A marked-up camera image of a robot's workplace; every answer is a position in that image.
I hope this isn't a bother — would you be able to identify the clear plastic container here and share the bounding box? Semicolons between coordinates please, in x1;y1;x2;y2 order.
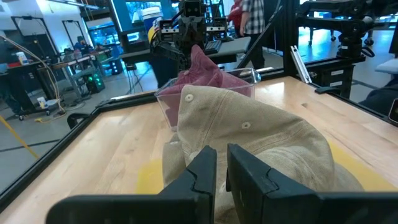
154;67;262;132

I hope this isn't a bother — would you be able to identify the black rounded clamp handle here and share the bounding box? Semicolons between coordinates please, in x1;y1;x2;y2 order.
66;112;91;130

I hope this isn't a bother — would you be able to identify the black keyboard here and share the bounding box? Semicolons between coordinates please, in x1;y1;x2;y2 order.
203;39;223;56

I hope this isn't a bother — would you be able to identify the white cup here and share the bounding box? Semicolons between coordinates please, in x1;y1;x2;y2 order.
37;96;50;110

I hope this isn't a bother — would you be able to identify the black computer with green lights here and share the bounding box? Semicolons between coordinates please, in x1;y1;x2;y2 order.
83;72;106;95

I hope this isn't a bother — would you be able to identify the black mount box with labels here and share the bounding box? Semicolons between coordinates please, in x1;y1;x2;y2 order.
310;55;367;100

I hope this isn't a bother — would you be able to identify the black frame post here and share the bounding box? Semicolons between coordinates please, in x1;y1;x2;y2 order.
280;0;302;78

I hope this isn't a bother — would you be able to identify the wooden work table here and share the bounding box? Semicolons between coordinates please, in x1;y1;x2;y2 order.
51;48;114;94

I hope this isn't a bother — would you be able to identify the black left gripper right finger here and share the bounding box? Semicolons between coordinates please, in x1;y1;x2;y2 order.
225;142;398;224

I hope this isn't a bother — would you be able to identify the white bottle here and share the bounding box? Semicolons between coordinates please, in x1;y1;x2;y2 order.
16;51;30;66

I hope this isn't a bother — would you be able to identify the beige cap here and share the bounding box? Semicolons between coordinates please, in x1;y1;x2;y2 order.
161;84;364;224

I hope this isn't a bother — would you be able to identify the person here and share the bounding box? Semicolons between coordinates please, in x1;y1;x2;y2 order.
239;0;266;70
73;35;95;57
228;0;246;39
358;58;398;116

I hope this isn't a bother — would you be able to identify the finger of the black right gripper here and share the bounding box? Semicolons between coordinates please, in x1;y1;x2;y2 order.
192;17;206;47
180;17;193;47

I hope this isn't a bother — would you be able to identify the black depth camera box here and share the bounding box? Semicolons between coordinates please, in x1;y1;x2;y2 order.
387;98;398;124

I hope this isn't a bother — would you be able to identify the silver aluminium bar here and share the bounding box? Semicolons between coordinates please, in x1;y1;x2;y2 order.
290;45;313;85

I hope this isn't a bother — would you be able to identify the maroon cap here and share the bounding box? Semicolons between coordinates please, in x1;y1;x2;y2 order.
178;44;253;98
159;86;187;129

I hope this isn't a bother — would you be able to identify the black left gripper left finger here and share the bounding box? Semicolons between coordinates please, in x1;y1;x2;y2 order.
45;145;218;224

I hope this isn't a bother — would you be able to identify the grey desk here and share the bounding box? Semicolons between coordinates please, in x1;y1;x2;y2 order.
119;36;252;66

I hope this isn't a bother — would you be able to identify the black stool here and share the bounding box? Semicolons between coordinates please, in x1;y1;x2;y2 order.
125;63;141;95

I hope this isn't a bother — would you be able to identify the black table border frame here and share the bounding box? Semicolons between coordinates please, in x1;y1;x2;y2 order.
0;67;398;213

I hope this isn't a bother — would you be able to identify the black work desk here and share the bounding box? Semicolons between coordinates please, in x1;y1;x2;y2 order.
0;58;66;121

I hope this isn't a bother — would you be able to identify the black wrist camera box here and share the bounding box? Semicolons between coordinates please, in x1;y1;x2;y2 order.
182;0;203;19

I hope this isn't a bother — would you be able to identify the black diagonal frame brace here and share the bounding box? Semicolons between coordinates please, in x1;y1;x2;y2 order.
236;4;284;70

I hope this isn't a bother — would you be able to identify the yellow plastic container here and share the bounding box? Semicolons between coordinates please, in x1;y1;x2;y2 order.
136;141;398;195

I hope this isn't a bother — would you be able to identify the white and blue bucket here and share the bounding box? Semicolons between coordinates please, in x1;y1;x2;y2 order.
141;6;165;44

